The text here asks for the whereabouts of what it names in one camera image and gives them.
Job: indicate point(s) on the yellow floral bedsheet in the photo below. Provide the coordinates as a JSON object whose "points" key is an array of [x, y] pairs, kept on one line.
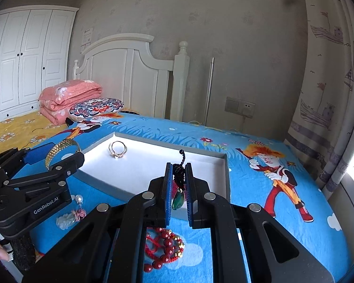
{"points": [[11, 129]]}

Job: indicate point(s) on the wall switch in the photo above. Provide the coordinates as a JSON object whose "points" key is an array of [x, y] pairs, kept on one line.
{"points": [[233, 105]]}

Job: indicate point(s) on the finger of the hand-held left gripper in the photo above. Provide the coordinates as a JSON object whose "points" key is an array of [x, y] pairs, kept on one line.
{"points": [[66, 163], [38, 154]]}

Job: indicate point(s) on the folded pink floral quilt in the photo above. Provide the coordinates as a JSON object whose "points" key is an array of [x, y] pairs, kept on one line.
{"points": [[67, 94]]}

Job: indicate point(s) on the metal pole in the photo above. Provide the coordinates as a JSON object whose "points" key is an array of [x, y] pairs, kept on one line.
{"points": [[209, 94]]}

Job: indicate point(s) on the white wardrobe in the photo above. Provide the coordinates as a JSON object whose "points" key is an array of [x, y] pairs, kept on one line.
{"points": [[32, 59]]}

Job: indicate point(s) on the dark fuzzy cloth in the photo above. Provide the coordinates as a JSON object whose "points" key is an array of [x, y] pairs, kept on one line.
{"points": [[22, 253]]}

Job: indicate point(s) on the wide textured gold bangle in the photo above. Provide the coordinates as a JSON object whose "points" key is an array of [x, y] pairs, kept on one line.
{"points": [[62, 143]]}

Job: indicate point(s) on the pearl earring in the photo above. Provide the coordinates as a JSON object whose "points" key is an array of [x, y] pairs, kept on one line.
{"points": [[79, 198]]}

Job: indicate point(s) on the white shallow box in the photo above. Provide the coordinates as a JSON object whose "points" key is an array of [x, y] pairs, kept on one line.
{"points": [[141, 165]]}

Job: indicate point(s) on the ship print curtain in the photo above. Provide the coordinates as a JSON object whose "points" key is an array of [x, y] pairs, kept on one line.
{"points": [[327, 64]]}

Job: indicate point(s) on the white window ledge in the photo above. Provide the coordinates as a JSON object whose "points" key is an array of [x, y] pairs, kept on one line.
{"points": [[348, 212]]}

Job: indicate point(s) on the patterned pillow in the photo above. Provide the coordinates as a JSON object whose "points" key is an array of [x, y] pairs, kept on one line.
{"points": [[97, 107]]}

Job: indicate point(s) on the blue cartoon blanket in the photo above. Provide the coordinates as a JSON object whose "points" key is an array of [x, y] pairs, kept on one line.
{"points": [[283, 241]]}

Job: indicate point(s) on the paper sheet on wall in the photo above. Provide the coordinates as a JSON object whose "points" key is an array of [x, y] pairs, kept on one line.
{"points": [[87, 39]]}

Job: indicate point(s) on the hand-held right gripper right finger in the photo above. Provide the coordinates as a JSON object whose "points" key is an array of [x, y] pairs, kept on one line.
{"points": [[189, 196]]}

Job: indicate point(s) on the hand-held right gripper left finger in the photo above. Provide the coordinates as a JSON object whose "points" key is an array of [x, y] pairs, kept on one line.
{"points": [[168, 196]]}

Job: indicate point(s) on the white wooden headboard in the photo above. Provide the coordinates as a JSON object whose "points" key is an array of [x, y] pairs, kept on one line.
{"points": [[135, 73]]}

